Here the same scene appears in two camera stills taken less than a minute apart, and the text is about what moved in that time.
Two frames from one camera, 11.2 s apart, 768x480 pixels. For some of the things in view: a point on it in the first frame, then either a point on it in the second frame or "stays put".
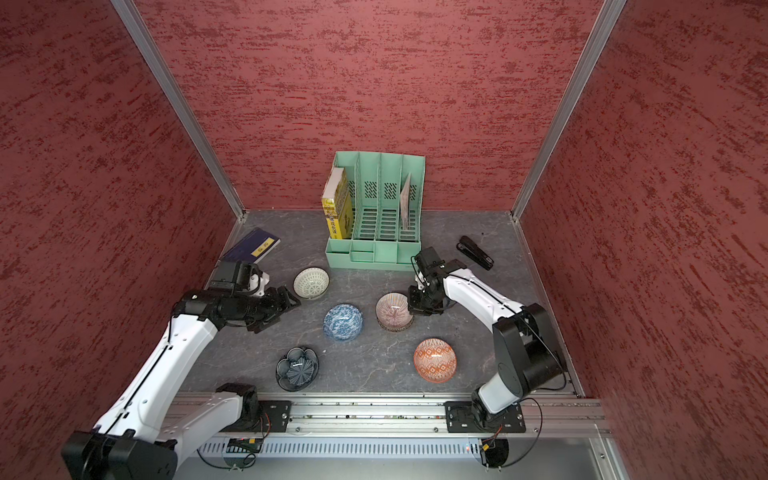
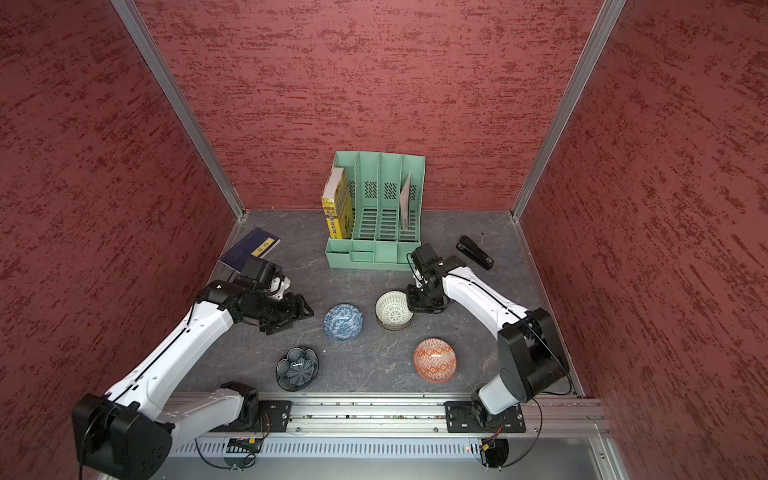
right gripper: (416, 307) stays put
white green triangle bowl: (311, 283) → (392, 310)
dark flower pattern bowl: (297, 369) stays put
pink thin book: (405, 203) stays put
